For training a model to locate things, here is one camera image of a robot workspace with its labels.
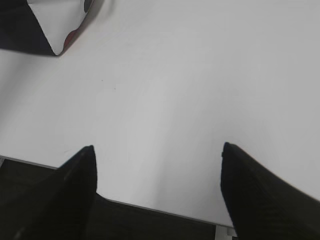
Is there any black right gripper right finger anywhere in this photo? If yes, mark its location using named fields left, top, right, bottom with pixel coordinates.
left=220, top=142, right=320, bottom=240

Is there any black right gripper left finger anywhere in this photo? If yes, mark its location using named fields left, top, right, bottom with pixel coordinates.
left=0, top=145, right=97, bottom=240

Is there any navy and white lunch bag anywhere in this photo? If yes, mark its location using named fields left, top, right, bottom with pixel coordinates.
left=0, top=0, right=93, bottom=56

